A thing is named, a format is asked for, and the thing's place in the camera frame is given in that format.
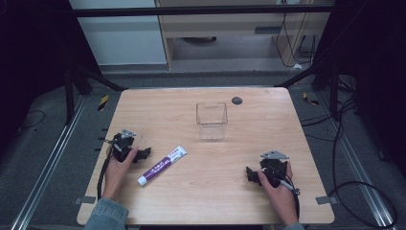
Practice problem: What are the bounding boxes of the white cabinet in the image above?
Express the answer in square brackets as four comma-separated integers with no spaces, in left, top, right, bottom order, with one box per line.
[68,0,169,67]

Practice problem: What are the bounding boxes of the black horizontal frame bar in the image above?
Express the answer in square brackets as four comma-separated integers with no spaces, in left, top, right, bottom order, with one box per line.
[70,4,335,19]

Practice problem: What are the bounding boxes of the left hand-held gripper cable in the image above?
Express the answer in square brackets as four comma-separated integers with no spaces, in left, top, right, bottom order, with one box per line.
[96,139,124,201]

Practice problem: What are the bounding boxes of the clear plastic container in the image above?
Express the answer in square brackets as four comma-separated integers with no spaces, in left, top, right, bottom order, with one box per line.
[195,102,229,142]

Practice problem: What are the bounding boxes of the hand-held gripper cable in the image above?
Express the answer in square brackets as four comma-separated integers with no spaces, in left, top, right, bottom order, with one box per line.
[273,172,302,221]
[96,139,124,201]

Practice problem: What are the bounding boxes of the yellow and black tape strip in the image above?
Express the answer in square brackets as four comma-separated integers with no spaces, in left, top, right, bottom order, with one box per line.
[302,91,320,107]
[97,94,110,112]

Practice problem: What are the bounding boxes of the thin black floor cable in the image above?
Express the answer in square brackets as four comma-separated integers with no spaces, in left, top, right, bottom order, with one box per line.
[17,109,47,132]

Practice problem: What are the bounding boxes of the aluminium floor rail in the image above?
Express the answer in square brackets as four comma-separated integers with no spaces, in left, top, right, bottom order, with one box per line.
[9,95,89,230]
[315,90,395,230]

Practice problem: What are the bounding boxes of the person's left hand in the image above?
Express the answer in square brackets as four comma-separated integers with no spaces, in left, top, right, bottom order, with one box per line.
[101,146,140,203]

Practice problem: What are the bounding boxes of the black cables under desk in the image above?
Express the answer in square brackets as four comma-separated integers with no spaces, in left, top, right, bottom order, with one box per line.
[275,0,320,69]

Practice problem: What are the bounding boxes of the purple and white toothpaste tube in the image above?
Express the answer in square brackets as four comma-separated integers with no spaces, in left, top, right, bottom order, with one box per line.
[137,145,189,188]

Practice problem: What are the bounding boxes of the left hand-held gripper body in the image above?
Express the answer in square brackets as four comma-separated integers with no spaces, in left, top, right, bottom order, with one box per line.
[110,127,138,164]

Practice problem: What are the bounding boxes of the black floor cable loop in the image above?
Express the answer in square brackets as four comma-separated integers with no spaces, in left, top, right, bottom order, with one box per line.
[300,74,399,230]

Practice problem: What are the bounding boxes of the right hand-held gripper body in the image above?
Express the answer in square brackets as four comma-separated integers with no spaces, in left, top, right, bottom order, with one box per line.
[259,149,291,189]

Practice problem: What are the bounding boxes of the light wooden desk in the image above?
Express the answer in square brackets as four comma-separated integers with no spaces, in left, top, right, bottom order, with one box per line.
[154,0,335,71]

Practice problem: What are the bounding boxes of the person's right hand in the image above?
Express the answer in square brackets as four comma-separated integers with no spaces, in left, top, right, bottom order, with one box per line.
[257,161,300,226]

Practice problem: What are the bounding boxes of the right hand-held gripper cable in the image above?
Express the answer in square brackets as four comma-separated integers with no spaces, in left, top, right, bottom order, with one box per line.
[273,172,302,221]

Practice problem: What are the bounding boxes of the black metal stand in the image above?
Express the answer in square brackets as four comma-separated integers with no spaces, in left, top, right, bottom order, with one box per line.
[274,54,341,123]
[62,57,128,127]

